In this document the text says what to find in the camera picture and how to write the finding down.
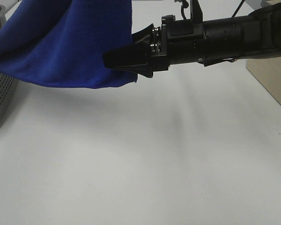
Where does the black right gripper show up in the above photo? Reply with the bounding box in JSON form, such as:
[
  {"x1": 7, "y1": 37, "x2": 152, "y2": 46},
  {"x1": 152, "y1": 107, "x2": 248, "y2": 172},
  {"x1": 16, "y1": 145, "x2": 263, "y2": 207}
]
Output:
[{"x1": 103, "y1": 15, "x2": 207, "y2": 78}]

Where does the beige fabric storage box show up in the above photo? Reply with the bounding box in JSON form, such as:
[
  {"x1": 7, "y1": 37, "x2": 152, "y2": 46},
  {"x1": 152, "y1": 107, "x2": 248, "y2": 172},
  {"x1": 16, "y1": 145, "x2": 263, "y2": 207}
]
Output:
[{"x1": 245, "y1": 0, "x2": 281, "y2": 116}]

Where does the blue microfibre towel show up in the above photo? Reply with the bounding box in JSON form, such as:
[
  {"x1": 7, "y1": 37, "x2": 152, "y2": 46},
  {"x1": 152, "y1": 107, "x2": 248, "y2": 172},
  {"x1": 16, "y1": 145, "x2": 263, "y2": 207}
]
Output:
[{"x1": 0, "y1": 0, "x2": 138, "y2": 89}]

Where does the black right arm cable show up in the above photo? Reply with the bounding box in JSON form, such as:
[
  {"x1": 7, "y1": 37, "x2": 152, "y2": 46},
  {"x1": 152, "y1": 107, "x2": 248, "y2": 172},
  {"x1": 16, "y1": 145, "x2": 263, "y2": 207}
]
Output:
[{"x1": 179, "y1": 0, "x2": 246, "y2": 21}]

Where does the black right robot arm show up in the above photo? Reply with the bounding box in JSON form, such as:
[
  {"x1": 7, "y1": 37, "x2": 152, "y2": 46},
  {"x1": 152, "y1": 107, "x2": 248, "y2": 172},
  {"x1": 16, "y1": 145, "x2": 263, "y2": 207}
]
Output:
[{"x1": 103, "y1": 0, "x2": 281, "y2": 78}]

